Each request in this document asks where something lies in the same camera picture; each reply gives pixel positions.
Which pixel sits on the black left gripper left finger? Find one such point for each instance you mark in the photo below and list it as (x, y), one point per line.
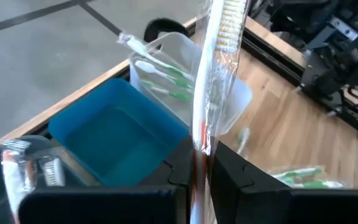
(104, 207)

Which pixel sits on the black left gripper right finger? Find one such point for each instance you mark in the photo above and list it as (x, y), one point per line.
(275, 208)

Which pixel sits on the orange toothbrush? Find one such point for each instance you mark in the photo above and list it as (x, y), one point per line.
(210, 62)
(11, 174)
(53, 172)

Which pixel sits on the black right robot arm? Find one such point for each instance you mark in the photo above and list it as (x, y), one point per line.
(337, 56)

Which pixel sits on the blue plastic bin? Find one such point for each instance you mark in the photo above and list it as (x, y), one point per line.
(113, 133)

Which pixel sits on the black round caster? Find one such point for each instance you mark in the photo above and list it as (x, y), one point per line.
(163, 22)

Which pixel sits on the black aluminium frame rail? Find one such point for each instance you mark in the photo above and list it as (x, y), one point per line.
(275, 59)

